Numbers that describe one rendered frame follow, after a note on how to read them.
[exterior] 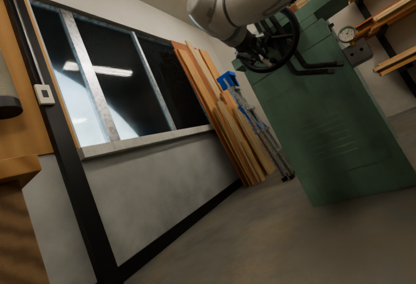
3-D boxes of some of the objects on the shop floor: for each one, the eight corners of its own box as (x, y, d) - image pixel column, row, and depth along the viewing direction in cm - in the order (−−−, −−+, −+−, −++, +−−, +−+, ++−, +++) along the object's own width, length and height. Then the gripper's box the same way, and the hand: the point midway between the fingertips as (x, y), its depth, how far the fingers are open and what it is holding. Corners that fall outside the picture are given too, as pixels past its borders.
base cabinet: (311, 208, 109) (249, 86, 120) (326, 173, 156) (280, 88, 166) (424, 184, 83) (332, 33, 94) (402, 151, 130) (342, 52, 141)
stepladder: (279, 185, 190) (213, 78, 213) (285, 177, 212) (224, 81, 235) (295, 178, 182) (225, 68, 206) (299, 170, 204) (235, 71, 228)
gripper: (249, 15, 72) (280, 47, 89) (220, 40, 79) (254, 65, 96) (255, 31, 69) (286, 60, 86) (225, 55, 76) (259, 78, 93)
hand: (265, 60), depth 88 cm, fingers closed
